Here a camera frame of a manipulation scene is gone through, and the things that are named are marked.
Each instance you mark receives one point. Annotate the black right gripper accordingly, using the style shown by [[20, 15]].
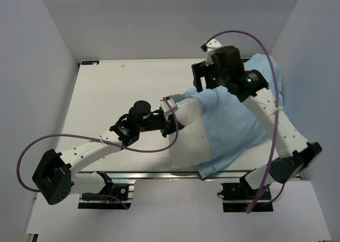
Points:
[[200, 71]]

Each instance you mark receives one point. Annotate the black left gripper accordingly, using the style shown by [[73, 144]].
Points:
[[168, 127]]

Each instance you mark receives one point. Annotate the white pillow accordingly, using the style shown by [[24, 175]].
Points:
[[191, 147]]

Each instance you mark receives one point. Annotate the blue green satin pillowcase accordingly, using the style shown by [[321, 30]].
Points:
[[230, 127]]

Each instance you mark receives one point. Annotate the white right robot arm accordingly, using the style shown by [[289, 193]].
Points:
[[288, 139]]

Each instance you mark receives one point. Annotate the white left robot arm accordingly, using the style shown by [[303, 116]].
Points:
[[59, 174]]

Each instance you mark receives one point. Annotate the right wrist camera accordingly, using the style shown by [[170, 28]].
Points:
[[209, 48]]

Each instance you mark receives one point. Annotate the aluminium front table rail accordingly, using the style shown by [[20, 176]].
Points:
[[129, 175]]

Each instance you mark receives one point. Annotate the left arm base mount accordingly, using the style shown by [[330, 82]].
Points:
[[113, 194]]

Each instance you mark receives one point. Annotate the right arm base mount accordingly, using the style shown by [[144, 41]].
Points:
[[236, 197]]

